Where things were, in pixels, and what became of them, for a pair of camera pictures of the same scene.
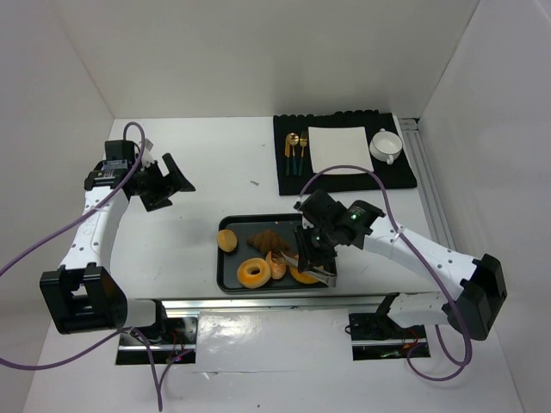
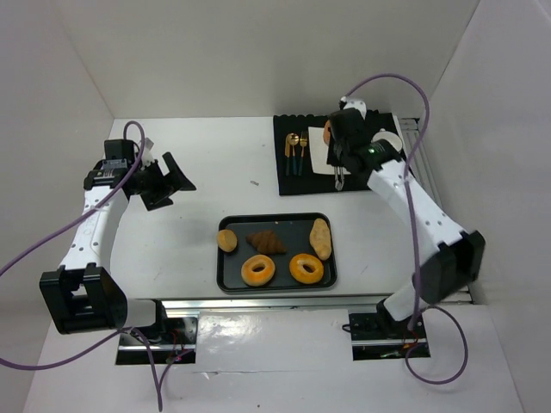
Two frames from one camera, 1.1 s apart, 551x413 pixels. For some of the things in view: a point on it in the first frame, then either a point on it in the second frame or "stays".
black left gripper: [159, 185] stays
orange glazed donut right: [305, 277] stays
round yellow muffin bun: [226, 240] stays
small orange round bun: [277, 263] → [326, 133]
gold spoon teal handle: [294, 140] stays
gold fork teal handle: [303, 141] stays
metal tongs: [329, 277] → [339, 180]
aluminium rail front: [353, 304] stays
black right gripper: [311, 248] → [338, 159]
